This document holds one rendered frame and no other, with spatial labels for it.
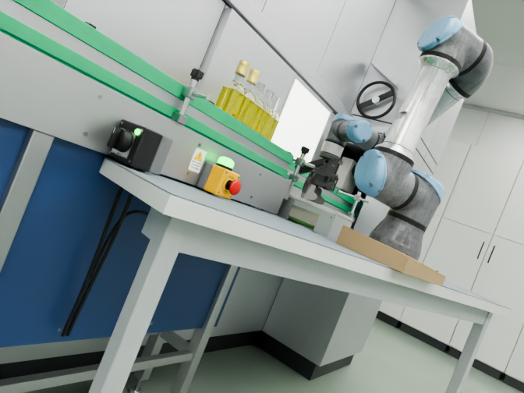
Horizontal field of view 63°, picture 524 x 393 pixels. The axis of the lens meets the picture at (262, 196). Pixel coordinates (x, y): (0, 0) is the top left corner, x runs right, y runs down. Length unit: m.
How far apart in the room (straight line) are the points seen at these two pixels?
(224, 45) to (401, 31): 1.32
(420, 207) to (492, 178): 3.80
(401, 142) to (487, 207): 3.80
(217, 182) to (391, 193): 0.47
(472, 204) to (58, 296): 4.44
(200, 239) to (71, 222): 0.30
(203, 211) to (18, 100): 0.35
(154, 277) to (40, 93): 0.36
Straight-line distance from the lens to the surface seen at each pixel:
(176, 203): 0.67
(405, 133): 1.22
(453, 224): 4.97
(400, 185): 1.20
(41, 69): 0.82
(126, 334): 0.77
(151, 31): 1.33
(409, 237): 1.24
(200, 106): 1.08
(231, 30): 1.51
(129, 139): 0.86
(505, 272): 4.89
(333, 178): 1.53
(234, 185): 1.06
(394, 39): 2.57
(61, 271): 0.99
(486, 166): 5.07
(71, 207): 0.94
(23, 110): 0.82
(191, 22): 1.42
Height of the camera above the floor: 0.80
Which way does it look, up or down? level
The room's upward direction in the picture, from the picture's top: 22 degrees clockwise
